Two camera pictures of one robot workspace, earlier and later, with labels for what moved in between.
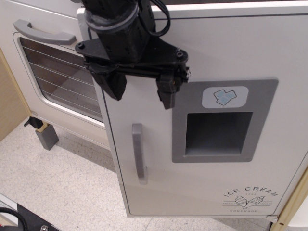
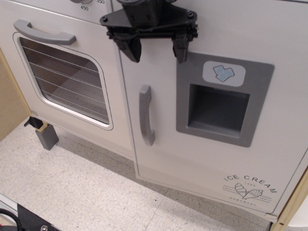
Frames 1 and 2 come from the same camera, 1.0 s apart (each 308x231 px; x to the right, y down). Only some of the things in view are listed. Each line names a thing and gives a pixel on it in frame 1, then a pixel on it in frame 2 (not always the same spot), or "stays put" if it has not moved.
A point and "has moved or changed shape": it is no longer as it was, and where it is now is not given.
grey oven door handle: x=63 y=38 stays put
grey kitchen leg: x=48 y=138 stays put
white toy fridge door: x=235 y=140 has moved or changed shape
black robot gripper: x=131 y=50 to x=151 y=19
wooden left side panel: x=15 y=108 stays put
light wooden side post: x=299 y=196 stays put
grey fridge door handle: x=137 y=143 to x=144 y=100
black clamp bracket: x=37 y=123 stays put
